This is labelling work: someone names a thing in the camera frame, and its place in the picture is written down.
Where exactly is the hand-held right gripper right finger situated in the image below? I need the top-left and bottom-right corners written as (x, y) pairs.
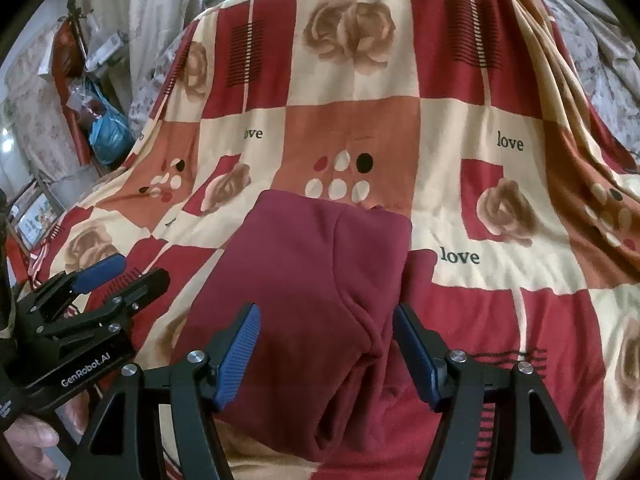
top-left (392, 302), bottom-right (587, 480)

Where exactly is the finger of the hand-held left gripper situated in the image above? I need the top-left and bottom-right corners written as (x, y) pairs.
top-left (12, 253), bottom-right (127, 331)
top-left (35, 267), bottom-right (172, 343)

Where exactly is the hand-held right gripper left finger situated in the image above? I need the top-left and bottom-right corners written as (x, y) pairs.
top-left (65, 302), bottom-right (262, 480)

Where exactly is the maroon sweatshirt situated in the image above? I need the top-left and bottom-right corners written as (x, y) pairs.
top-left (170, 189), bottom-right (495, 463)

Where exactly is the person's left hand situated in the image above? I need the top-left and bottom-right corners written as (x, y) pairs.
top-left (0, 412), bottom-right (60, 480)

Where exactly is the framed picture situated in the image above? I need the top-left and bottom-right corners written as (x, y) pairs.
top-left (10, 180), bottom-right (67, 253)

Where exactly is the blue plastic bag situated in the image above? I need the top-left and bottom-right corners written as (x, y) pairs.
top-left (86, 77), bottom-right (135, 167)

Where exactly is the red chair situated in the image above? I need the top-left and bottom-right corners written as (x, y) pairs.
top-left (51, 19), bottom-right (93, 166)

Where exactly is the white plastic packet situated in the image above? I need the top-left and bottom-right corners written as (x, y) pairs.
top-left (84, 30), bottom-right (128, 72)

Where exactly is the checked rose printed blanket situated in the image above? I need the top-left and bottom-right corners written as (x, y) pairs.
top-left (20, 0), bottom-right (640, 480)

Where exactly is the white floral curtain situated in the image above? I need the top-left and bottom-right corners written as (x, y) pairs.
top-left (117, 0), bottom-right (251, 128)

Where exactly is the grey floral bedsheet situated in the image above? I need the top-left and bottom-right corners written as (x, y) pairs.
top-left (525, 0), bottom-right (640, 173)

